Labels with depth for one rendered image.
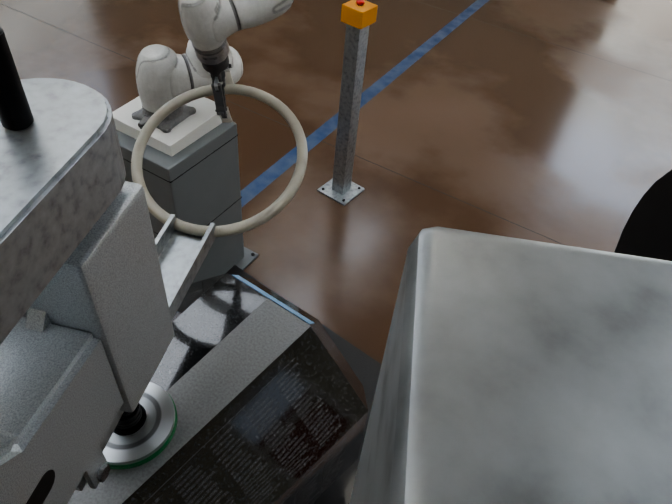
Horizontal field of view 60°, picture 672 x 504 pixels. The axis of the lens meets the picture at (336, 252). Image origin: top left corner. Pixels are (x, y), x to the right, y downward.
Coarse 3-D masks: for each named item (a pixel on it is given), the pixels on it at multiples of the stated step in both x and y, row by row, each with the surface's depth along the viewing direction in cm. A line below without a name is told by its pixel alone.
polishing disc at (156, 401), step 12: (144, 396) 140; (156, 396) 141; (168, 396) 141; (144, 408) 138; (156, 408) 138; (168, 408) 139; (156, 420) 136; (168, 420) 136; (144, 432) 134; (156, 432) 134; (168, 432) 134; (108, 444) 131; (120, 444) 132; (132, 444) 132; (144, 444) 132; (156, 444) 132; (108, 456) 129; (120, 456) 130; (132, 456) 130; (144, 456) 130
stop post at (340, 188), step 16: (352, 0) 263; (352, 16) 259; (368, 16) 259; (352, 32) 266; (368, 32) 270; (352, 48) 271; (352, 64) 276; (352, 80) 281; (352, 96) 287; (352, 112) 294; (352, 128) 303; (336, 144) 313; (352, 144) 311; (336, 160) 319; (352, 160) 321; (336, 176) 327; (320, 192) 334; (336, 192) 334; (352, 192) 335
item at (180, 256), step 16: (160, 240) 145; (176, 240) 150; (192, 240) 151; (208, 240) 147; (160, 256) 146; (176, 256) 146; (192, 256) 141; (176, 272) 143; (192, 272) 140; (176, 288) 134; (176, 304) 134; (112, 432) 114
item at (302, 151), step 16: (176, 96) 167; (192, 96) 167; (256, 96) 167; (272, 96) 166; (160, 112) 165; (288, 112) 164; (144, 128) 162; (144, 144) 162; (304, 144) 160; (304, 160) 158; (288, 192) 154; (160, 208) 153; (272, 208) 152; (176, 224) 151; (192, 224) 151; (240, 224) 150; (256, 224) 151
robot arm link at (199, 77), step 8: (192, 48) 209; (232, 48) 220; (184, 56) 214; (192, 56) 210; (232, 56) 218; (192, 64) 212; (200, 64) 211; (232, 64) 218; (240, 64) 220; (192, 72) 213; (200, 72) 213; (208, 72) 213; (232, 72) 219; (240, 72) 222; (192, 80) 214; (200, 80) 215; (208, 80) 216; (192, 88) 216
